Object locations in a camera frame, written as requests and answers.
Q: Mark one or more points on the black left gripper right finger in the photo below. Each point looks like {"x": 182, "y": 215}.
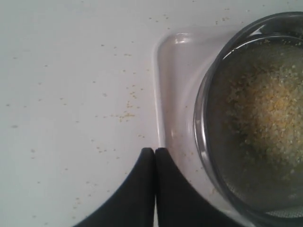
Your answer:
{"x": 178, "y": 203}

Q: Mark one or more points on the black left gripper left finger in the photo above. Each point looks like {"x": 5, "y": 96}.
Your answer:
{"x": 133, "y": 203}

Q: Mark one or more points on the round stainless steel sieve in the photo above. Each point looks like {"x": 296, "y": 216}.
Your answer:
{"x": 256, "y": 194}

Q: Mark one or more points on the white rectangular plastic tray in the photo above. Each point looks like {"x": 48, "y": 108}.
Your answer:
{"x": 182, "y": 61}

